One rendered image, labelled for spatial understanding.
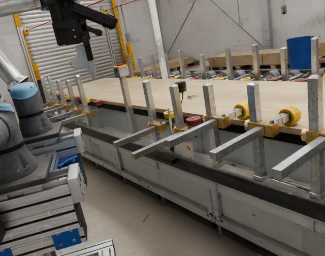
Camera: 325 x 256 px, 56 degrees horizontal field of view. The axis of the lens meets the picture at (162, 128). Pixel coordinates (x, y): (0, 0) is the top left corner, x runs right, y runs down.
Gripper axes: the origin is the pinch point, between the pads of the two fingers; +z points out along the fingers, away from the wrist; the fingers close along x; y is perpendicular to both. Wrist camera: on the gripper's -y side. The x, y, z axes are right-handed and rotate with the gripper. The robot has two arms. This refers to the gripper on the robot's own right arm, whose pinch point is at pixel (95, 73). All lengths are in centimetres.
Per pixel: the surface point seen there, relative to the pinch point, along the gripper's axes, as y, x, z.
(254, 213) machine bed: -70, -58, 103
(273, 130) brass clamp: -62, -18, 37
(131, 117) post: -17, -116, 44
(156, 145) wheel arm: -21, -58, 46
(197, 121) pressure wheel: -47, -67, 42
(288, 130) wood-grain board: -75, -28, 43
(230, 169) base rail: -52, -42, 62
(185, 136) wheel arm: -31, -35, 37
